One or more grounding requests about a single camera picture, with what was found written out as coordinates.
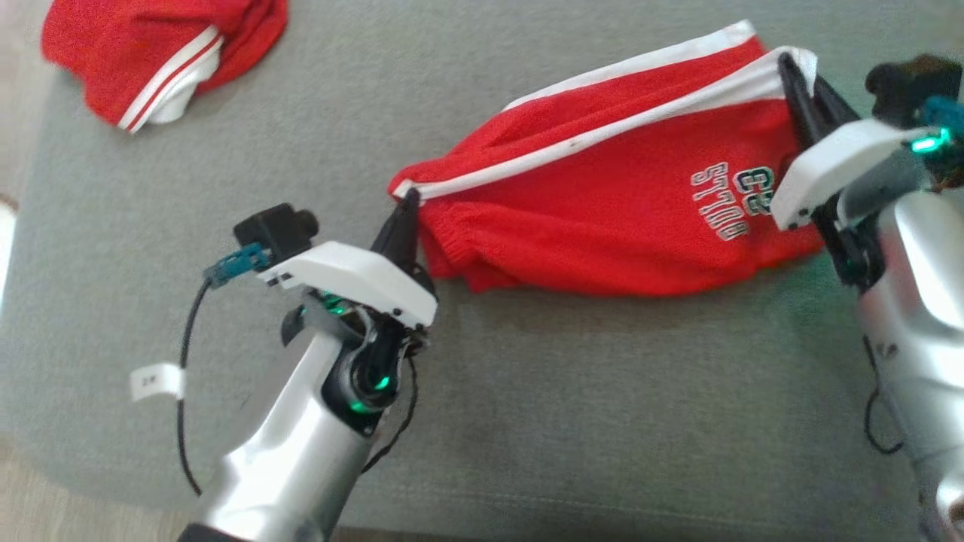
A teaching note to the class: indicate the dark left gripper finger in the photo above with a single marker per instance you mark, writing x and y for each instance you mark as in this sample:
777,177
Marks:
399,229
420,269

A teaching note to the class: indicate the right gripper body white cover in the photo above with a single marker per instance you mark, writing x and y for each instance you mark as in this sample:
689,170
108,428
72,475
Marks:
836,162

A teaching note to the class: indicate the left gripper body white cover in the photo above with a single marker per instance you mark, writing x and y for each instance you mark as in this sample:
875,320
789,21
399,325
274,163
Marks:
354,275

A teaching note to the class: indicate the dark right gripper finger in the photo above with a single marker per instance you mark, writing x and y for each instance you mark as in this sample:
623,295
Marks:
832,109
802,102

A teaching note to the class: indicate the red shorts with number print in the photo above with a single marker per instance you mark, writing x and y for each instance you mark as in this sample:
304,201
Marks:
602,203

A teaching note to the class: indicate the red shirt with white sleeves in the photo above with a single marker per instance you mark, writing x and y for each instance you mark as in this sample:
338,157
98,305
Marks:
135,53

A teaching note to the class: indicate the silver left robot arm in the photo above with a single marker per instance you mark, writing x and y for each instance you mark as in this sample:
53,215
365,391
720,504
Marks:
294,459

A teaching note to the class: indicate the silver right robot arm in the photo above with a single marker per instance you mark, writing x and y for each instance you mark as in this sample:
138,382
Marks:
919,316

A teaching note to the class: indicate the grey sofa seat cushion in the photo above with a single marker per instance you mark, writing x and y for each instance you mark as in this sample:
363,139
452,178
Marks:
602,391

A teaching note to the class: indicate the white round object brown rim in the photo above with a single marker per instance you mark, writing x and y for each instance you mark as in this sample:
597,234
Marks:
4,248

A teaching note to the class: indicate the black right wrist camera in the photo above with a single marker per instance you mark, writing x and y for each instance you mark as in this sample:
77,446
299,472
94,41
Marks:
911,83

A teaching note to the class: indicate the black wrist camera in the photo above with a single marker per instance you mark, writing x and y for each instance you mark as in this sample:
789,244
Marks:
275,226
911,83

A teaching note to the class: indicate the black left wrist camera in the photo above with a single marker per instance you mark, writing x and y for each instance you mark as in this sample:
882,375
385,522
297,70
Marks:
275,226

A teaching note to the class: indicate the teal right camera connector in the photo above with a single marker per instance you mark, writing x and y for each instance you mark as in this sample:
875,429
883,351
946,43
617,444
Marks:
945,114

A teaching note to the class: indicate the teal camera connector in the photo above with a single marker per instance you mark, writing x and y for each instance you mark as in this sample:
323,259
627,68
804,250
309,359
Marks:
945,114
233,265

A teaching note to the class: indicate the teal left camera connector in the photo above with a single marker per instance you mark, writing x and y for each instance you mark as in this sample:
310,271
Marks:
233,265

